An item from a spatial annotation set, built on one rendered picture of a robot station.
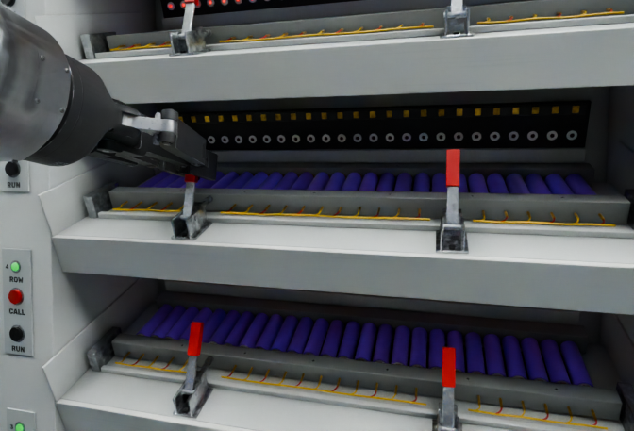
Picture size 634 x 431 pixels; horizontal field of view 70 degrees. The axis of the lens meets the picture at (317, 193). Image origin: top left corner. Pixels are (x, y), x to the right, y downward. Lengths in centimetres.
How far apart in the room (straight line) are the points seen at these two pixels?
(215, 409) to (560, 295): 36
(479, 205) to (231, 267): 25
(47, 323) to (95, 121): 33
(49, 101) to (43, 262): 32
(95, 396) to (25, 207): 23
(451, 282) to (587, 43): 22
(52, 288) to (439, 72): 47
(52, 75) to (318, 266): 27
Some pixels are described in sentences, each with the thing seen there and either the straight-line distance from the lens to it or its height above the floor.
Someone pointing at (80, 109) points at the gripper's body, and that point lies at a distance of 32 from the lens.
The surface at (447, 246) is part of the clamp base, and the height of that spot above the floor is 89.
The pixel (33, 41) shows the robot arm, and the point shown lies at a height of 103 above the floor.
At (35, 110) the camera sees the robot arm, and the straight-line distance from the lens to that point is 29.
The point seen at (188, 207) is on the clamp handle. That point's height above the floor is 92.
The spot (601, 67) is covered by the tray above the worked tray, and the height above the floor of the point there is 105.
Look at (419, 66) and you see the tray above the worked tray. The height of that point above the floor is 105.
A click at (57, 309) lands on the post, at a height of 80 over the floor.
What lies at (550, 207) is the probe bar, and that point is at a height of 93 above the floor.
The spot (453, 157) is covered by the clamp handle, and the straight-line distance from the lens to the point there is 44.
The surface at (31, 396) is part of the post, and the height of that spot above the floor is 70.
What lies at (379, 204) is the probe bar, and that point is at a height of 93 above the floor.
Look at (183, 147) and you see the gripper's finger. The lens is 39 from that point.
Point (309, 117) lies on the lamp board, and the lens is 59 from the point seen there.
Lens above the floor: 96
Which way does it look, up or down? 3 degrees down
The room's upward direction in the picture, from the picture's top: straight up
